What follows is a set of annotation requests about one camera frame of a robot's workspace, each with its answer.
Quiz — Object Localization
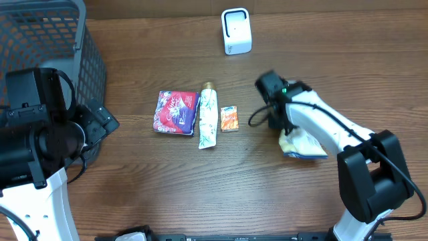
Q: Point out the yellow snack bag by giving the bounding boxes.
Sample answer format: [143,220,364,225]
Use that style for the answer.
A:
[278,128,328,160]

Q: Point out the orange small snack pack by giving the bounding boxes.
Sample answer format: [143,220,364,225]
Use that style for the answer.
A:
[221,106,239,132]

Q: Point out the white tube gold cap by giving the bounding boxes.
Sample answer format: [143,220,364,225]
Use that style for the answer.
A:
[199,82,219,149]

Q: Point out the purple red snack pack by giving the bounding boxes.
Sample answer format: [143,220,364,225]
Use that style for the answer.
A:
[153,91,200,136]

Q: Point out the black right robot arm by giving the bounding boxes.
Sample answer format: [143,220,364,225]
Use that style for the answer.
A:
[255,71,415,240]

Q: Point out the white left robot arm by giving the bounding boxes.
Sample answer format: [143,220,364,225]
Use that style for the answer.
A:
[1,68,120,240]

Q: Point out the white barcode scanner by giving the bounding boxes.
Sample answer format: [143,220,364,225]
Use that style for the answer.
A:
[221,7,252,56]

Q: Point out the dark grey plastic basket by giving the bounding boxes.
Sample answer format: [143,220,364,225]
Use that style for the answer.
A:
[0,0,108,165]

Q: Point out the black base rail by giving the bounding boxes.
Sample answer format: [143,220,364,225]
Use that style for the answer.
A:
[95,226,394,241]

